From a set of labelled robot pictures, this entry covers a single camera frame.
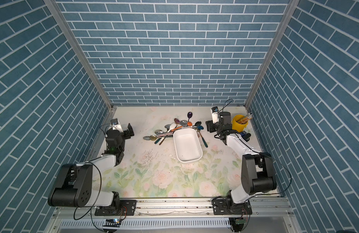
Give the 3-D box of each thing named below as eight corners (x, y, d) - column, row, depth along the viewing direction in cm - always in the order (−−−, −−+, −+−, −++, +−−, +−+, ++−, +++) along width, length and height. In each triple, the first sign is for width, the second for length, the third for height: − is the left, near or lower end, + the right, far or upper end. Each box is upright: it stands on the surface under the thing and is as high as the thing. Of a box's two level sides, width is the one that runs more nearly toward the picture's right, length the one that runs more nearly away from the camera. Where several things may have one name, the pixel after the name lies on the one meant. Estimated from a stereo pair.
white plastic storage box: (178, 167, 90) (177, 163, 85) (172, 134, 105) (171, 129, 100) (203, 161, 92) (205, 157, 87) (194, 131, 107) (195, 126, 103)
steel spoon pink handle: (154, 136, 103) (154, 134, 102) (155, 131, 106) (155, 129, 104) (172, 136, 103) (172, 134, 102) (173, 131, 106) (172, 129, 104)
